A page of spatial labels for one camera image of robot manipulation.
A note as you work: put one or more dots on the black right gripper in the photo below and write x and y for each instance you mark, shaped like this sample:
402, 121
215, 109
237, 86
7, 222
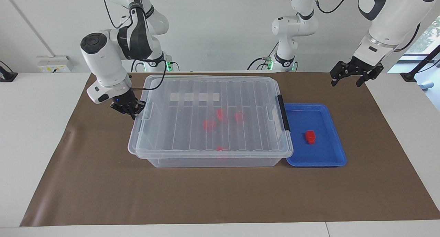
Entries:
125, 103

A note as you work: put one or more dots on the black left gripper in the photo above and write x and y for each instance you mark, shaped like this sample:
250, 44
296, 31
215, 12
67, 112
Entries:
360, 65

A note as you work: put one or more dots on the clear ribbed plastic lid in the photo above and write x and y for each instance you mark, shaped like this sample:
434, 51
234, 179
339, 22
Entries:
185, 133

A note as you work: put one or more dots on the red block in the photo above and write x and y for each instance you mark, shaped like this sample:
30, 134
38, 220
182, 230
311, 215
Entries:
310, 137
208, 124
238, 116
220, 149
220, 114

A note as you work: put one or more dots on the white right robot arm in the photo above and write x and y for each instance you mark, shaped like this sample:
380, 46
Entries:
103, 68

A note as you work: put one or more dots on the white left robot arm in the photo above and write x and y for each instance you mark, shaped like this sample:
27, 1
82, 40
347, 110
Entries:
388, 20

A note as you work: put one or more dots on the blue plastic tray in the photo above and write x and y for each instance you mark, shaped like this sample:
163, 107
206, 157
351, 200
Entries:
323, 151

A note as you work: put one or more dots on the clear plastic storage box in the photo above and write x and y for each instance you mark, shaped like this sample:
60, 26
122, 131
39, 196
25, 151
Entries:
206, 162

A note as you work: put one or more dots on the black angled stand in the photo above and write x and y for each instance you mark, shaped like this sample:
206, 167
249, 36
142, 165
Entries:
409, 76

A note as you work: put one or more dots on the pale blue cylinder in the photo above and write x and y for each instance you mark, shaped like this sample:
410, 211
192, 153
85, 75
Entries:
426, 85

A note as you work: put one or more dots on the window with green view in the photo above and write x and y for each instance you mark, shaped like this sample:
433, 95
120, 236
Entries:
429, 37

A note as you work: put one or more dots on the brown paper table mat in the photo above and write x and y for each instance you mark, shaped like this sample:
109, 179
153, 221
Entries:
103, 189

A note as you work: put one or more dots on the black table clamp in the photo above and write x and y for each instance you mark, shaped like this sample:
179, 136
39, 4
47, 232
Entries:
8, 77

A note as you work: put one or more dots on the white wall socket strip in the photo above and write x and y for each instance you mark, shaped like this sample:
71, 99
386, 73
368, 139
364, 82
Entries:
55, 64

